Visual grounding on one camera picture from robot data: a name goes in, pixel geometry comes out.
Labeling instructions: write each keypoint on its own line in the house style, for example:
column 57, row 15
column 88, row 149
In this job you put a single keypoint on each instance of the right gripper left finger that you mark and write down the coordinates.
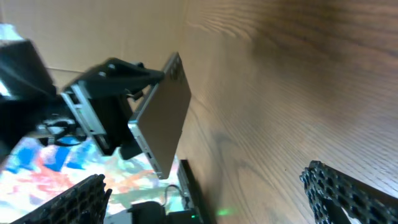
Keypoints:
column 85, row 203

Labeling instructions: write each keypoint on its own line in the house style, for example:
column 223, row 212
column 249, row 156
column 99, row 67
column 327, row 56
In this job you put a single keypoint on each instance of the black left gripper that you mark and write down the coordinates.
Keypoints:
column 95, row 105

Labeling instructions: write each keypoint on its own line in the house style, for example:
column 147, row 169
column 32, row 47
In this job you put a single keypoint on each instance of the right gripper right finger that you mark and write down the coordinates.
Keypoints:
column 335, row 197

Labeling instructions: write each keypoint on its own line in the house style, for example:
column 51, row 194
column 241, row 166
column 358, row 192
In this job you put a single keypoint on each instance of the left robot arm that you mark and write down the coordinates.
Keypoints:
column 26, row 86

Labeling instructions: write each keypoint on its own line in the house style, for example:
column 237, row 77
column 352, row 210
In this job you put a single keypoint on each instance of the colourful painted backdrop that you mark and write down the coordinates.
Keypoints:
column 33, row 174

